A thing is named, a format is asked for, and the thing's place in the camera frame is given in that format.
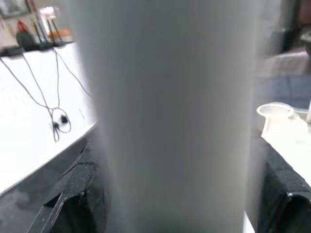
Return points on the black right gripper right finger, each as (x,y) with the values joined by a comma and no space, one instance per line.
(284,194)

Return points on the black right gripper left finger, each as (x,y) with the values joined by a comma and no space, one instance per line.
(82,194)

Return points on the white plastic table leg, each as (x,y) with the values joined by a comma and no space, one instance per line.
(170,109)

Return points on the white children table top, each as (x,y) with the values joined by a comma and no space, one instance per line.
(277,126)

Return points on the black charger plug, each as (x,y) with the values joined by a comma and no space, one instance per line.
(64,119)

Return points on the black table cloth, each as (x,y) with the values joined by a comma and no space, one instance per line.
(284,89)

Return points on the cloth covered low bench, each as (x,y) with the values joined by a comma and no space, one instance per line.
(289,63)

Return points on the black router with antennas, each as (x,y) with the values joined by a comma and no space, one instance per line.
(48,44)

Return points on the red green rooster figurine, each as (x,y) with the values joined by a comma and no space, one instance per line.
(24,38)

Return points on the framed picture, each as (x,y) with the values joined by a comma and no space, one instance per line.
(12,8)

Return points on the dark wall shelf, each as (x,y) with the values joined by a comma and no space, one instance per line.
(14,51)

